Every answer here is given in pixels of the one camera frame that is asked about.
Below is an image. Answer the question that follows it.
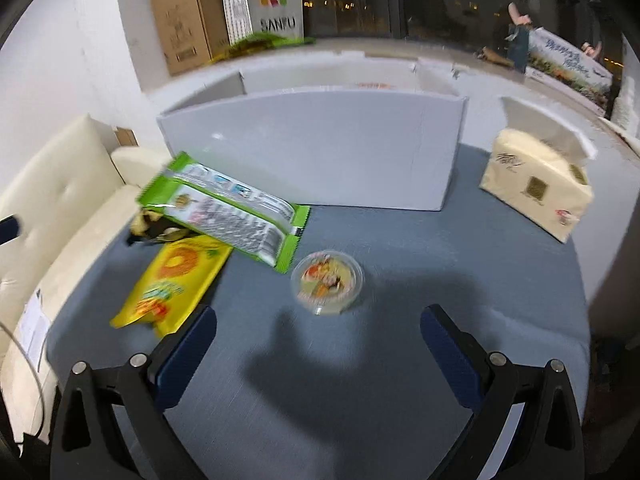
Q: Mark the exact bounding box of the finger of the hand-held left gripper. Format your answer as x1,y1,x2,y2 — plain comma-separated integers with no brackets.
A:
0,215,22,246

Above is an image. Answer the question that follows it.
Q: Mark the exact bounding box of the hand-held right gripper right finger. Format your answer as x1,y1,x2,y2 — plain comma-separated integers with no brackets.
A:
419,303,586,480

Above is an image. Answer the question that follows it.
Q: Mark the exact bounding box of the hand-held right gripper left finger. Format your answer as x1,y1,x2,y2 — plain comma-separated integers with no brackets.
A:
50,304,218,480

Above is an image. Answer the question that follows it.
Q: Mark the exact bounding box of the yellow snack packet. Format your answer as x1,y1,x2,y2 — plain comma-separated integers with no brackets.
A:
110,236,235,339

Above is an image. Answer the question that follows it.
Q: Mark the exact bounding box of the clear packet of yellow snacks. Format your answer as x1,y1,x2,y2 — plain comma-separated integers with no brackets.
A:
125,208,198,247

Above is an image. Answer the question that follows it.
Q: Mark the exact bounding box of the long green snack packet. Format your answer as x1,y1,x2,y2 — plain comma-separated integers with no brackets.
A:
137,151,312,275

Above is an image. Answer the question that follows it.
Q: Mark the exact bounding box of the clear jelly cup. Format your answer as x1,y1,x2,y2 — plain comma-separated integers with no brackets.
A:
291,250,365,316

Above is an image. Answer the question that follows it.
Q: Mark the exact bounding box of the white cardboard box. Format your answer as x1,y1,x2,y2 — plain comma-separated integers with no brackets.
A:
156,55,470,212

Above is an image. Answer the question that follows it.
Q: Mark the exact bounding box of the cream leather sofa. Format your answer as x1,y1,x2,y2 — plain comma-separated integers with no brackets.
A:
0,114,173,441

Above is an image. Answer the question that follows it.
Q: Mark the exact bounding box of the blue table mat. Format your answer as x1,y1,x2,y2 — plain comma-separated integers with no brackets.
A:
45,142,593,480

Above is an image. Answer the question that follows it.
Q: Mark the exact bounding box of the white paper label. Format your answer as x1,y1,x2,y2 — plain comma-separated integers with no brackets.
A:
20,287,53,371

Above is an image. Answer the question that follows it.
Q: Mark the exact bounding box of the yellow tissue pack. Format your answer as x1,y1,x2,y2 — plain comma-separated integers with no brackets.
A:
479,96,598,244

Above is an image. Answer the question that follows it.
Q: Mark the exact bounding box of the brown cardboard box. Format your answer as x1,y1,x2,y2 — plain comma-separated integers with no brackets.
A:
150,0,231,77

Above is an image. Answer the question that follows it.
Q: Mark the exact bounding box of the brown wrapper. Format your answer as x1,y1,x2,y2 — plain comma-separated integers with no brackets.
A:
475,47,516,67

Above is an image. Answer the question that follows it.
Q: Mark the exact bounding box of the white plastic bottle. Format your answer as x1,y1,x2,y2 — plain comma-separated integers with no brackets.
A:
611,75,632,122

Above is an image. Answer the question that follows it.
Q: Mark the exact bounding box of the pile of green packets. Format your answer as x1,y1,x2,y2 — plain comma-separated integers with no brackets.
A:
207,31,317,63

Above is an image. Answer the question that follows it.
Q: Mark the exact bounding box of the printed gift box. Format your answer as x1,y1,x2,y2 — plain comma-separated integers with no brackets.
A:
510,25,615,113

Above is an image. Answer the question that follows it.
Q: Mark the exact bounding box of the white shopping bag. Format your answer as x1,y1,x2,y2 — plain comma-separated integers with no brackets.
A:
219,0,305,46

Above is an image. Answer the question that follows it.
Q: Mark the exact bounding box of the dark window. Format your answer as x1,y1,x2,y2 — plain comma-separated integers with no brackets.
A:
300,0,601,61

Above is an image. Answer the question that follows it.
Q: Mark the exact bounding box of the thin black cable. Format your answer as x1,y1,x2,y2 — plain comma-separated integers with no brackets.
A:
0,322,46,441

